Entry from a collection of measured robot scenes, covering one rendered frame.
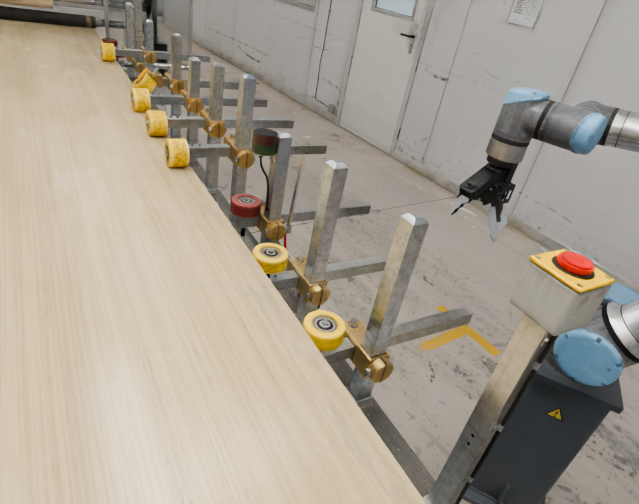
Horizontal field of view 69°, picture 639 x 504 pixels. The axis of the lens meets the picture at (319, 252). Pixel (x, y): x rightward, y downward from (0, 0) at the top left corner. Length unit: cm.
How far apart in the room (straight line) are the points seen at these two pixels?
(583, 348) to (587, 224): 244
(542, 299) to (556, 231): 317
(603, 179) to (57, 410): 334
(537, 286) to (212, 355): 50
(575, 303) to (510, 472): 126
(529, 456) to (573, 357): 52
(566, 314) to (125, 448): 56
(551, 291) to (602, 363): 71
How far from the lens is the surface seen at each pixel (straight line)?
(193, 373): 77
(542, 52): 381
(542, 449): 170
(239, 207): 122
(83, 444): 71
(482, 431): 76
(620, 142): 131
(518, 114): 119
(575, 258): 61
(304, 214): 134
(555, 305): 59
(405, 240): 78
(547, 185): 376
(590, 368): 130
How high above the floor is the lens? 147
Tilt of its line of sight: 31 degrees down
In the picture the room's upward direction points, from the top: 12 degrees clockwise
